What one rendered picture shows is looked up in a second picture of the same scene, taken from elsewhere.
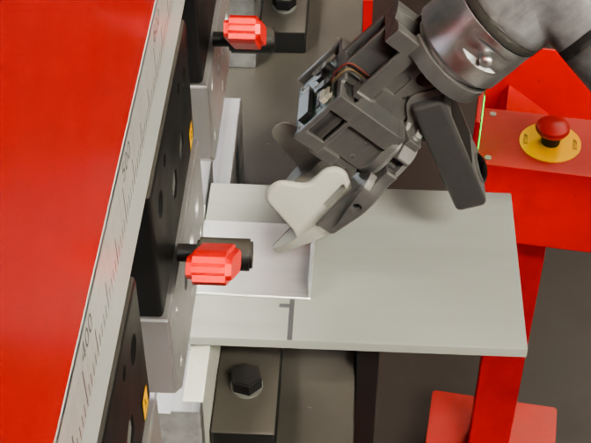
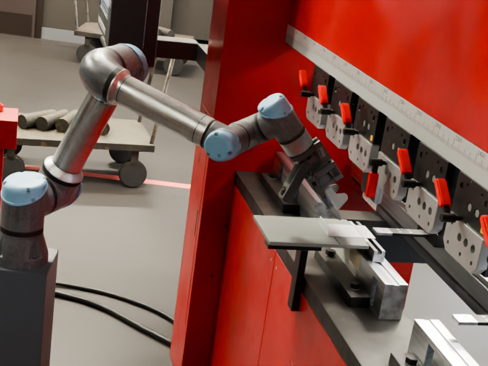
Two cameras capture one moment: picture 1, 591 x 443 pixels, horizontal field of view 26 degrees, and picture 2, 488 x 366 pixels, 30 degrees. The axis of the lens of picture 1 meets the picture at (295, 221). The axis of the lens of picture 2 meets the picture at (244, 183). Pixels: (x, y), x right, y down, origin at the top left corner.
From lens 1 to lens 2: 2.90 m
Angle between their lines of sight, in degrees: 116
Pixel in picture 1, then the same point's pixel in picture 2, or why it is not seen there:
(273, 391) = (321, 254)
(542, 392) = not seen: outside the picture
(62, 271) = (325, 33)
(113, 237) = (330, 56)
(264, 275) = (335, 226)
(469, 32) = not seen: hidden behind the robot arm
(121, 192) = (332, 57)
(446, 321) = (277, 219)
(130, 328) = (326, 76)
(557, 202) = not seen: outside the picture
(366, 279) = (305, 226)
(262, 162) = (372, 322)
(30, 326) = (322, 24)
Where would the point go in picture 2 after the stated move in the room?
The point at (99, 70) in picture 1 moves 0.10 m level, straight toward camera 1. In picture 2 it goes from (335, 33) to (318, 25)
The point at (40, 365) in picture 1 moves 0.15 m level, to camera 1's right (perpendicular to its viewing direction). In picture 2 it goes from (321, 30) to (273, 26)
